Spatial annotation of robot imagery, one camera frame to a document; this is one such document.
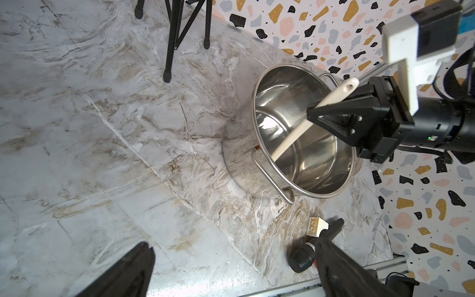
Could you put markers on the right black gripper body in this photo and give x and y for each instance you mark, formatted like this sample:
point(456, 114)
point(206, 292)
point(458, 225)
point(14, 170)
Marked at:
point(439, 126)

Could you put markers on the stainless steel pot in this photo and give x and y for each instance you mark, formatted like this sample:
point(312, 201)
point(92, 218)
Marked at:
point(271, 148)

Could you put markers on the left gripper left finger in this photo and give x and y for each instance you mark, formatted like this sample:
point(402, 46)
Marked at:
point(128, 277)

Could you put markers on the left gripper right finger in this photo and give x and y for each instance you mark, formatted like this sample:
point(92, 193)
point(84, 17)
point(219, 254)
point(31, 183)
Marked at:
point(341, 276)

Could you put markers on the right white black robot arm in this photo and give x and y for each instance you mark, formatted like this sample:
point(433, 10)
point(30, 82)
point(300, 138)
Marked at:
point(461, 72)

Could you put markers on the cream toy brick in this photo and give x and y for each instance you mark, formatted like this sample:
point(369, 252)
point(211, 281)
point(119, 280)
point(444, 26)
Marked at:
point(316, 226)

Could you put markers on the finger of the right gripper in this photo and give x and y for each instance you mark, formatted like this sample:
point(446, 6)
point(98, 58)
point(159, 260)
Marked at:
point(369, 96)
point(357, 127)

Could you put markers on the black perforated music stand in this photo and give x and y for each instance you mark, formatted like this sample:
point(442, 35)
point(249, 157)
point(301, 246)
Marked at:
point(174, 11)

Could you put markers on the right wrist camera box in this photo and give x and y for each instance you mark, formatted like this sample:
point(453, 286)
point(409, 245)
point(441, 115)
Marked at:
point(419, 44)

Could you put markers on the black microphone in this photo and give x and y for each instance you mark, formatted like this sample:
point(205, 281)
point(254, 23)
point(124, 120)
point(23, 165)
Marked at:
point(303, 256)

